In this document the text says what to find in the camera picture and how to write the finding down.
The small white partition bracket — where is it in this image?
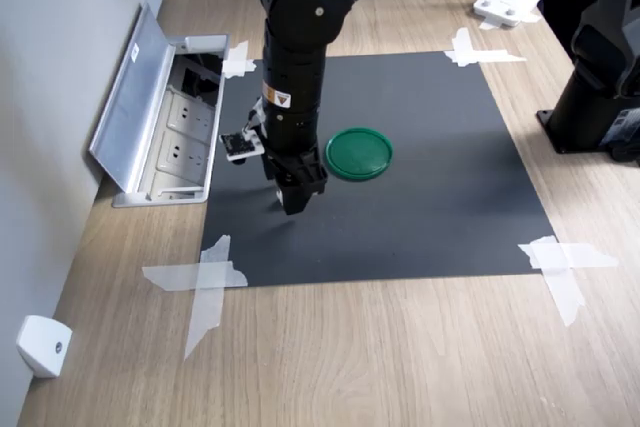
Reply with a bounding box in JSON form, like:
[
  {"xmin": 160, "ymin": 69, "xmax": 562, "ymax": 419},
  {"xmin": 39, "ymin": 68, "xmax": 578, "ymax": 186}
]
[{"xmin": 14, "ymin": 315, "xmax": 74, "ymax": 379}]

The round green lid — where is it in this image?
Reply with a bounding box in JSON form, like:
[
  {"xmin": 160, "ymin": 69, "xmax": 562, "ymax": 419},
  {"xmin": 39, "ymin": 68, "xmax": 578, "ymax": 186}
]
[{"xmin": 325, "ymin": 126, "xmax": 395, "ymax": 182}]

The silver cable duct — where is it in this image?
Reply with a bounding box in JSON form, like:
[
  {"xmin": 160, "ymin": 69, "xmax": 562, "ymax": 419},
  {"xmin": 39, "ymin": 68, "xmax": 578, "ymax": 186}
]
[{"xmin": 88, "ymin": 2, "xmax": 231, "ymax": 208}]

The white power socket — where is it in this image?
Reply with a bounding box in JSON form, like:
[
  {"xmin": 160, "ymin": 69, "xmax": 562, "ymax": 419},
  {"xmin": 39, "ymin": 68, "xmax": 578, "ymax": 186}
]
[
  {"xmin": 166, "ymin": 91, "xmax": 215, "ymax": 141},
  {"xmin": 156, "ymin": 130, "xmax": 209, "ymax": 177}
]

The grey partition panel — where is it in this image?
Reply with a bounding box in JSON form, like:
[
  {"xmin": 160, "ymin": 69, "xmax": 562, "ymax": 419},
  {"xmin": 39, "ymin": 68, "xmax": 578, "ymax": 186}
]
[{"xmin": 0, "ymin": 0, "xmax": 169, "ymax": 427}]

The dark grey mat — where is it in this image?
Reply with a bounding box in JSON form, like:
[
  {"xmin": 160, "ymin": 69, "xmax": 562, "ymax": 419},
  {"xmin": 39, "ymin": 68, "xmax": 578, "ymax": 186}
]
[{"xmin": 201, "ymin": 50, "xmax": 557, "ymax": 288}]

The white tape cross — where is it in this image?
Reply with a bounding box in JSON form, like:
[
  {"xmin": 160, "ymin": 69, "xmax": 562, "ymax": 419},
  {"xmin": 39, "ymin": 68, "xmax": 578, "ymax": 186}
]
[
  {"xmin": 443, "ymin": 26, "xmax": 528, "ymax": 68},
  {"xmin": 142, "ymin": 234, "xmax": 249, "ymax": 361},
  {"xmin": 518, "ymin": 235, "xmax": 620, "ymax": 328},
  {"xmin": 221, "ymin": 40, "xmax": 257, "ymax": 80}
]

